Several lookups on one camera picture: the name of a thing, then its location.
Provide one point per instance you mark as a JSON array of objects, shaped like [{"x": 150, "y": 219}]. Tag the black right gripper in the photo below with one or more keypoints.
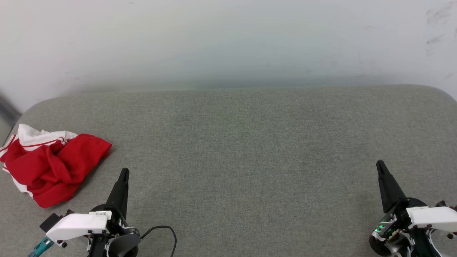
[{"x": 391, "y": 232}]

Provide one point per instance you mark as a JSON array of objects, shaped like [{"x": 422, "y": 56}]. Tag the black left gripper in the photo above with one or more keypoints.
[{"x": 119, "y": 244}]

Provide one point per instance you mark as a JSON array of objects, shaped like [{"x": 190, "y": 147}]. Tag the red and white jersey shirt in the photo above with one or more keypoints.
[{"x": 53, "y": 167}]

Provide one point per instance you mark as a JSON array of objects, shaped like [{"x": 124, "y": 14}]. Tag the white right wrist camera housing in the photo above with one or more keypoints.
[{"x": 433, "y": 217}]

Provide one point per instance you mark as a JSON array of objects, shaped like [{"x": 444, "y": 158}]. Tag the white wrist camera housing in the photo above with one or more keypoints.
[
  {"x": 433, "y": 217},
  {"x": 76, "y": 225}
]

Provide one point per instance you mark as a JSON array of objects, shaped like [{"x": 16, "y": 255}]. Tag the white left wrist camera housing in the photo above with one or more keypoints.
[{"x": 76, "y": 225}]

